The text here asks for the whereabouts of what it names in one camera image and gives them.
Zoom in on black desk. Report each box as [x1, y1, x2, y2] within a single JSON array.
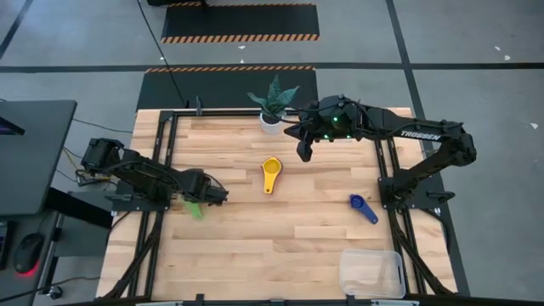
[[0, 99, 78, 218]]

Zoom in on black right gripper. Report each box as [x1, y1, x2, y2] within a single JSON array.
[[282, 93, 365, 163]]

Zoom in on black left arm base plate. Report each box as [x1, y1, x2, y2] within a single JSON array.
[[70, 189, 171, 213]]

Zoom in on black floor cable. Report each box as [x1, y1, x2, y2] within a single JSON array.
[[0, 275, 101, 305], [136, 0, 190, 107], [71, 117, 133, 135]]

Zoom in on small dark blue measuring cup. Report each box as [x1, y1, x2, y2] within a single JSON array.
[[348, 194, 380, 225]]

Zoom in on black computer mouse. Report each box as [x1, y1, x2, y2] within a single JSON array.
[[12, 232, 46, 277]]

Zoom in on yellow measuring cup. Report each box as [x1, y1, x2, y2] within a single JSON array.
[[260, 156, 284, 196]]

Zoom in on clear plastic basket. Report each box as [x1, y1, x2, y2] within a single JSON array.
[[338, 248, 407, 300]]

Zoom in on black looped gripper cable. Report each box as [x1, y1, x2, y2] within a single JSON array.
[[278, 101, 324, 127]]

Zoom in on green measuring cup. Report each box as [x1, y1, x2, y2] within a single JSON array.
[[183, 200, 206, 221]]

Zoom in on potted plant in white pot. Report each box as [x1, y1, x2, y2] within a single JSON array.
[[247, 74, 300, 136]]

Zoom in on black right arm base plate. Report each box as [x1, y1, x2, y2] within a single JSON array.
[[377, 176, 456, 210]]

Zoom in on black aluminium table frame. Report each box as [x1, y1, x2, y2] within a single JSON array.
[[101, 108, 458, 306]]

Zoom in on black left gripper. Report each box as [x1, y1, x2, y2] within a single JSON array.
[[182, 168, 230, 207]]

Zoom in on black hazard-striped floor mat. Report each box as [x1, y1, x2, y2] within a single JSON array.
[[160, 2, 320, 44], [136, 65, 320, 112]]

